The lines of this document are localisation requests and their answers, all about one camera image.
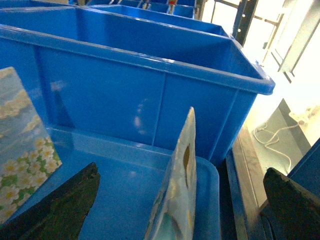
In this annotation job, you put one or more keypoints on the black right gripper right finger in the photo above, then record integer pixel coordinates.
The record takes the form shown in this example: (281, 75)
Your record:
(296, 208)

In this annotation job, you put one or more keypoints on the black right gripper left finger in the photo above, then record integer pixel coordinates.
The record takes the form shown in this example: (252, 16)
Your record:
(61, 214)

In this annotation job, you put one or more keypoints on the flower gift bag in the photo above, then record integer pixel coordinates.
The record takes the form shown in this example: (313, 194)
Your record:
(27, 154)
(173, 212)

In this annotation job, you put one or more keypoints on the blue plastic tray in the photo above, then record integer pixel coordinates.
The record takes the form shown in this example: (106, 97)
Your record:
(131, 175)

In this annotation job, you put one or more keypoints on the large blue plastic bin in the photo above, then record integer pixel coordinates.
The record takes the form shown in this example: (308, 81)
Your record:
(131, 78)

